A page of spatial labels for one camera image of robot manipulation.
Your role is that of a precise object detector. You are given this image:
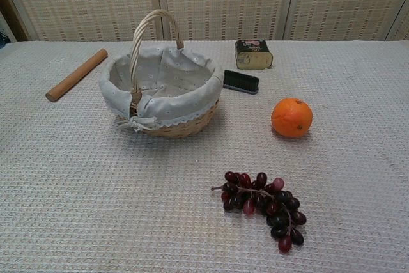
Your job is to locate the orange fruit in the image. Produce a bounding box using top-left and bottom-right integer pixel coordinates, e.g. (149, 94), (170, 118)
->
(271, 97), (313, 138)

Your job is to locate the wicker basket with cloth liner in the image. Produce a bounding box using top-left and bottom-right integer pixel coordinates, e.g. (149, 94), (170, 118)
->
(98, 9), (224, 140)

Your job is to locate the dark green tin can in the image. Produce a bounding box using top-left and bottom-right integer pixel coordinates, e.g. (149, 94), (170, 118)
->
(235, 39), (274, 71)

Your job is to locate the bunch of dark red grapes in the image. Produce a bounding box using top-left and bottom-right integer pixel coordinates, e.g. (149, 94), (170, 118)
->
(211, 171), (307, 254)

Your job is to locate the woven bamboo folding screen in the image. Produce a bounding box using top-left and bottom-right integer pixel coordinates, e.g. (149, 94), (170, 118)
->
(0, 0), (409, 42)

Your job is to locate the white woven tablecloth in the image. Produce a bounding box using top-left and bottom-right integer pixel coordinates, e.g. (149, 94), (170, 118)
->
(0, 40), (409, 273)

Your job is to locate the wooden rolling pin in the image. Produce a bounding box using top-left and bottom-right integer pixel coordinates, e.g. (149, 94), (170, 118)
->
(45, 48), (109, 102)

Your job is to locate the black handled knife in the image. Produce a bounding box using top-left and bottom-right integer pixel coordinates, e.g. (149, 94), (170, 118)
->
(222, 69), (260, 95)

